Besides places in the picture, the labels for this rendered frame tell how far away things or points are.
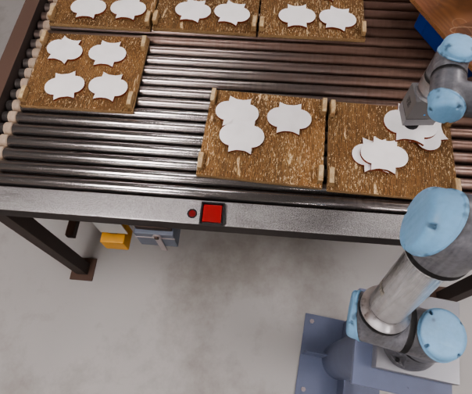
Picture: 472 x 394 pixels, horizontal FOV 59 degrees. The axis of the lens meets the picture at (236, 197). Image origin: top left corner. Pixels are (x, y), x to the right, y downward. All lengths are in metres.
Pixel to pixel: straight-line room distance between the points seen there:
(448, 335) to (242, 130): 0.84
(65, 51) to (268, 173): 0.92
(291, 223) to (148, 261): 1.13
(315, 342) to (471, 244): 1.52
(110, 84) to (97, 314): 1.18
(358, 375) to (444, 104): 0.75
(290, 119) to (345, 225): 0.41
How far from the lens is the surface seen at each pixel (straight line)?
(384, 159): 1.42
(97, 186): 1.43
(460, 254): 0.71
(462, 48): 1.07
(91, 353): 2.26
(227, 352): 2.13
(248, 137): 1.40
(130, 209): 1.36
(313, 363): 2.14
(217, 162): 1.37
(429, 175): 1.47
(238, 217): 1.30
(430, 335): 1.07
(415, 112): 1.20
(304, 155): 1.40
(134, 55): 1.70
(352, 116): 1.51
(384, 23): 1.87
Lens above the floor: 2.12
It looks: 65 degrees down
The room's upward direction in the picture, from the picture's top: 3 degrees counter-clockwise
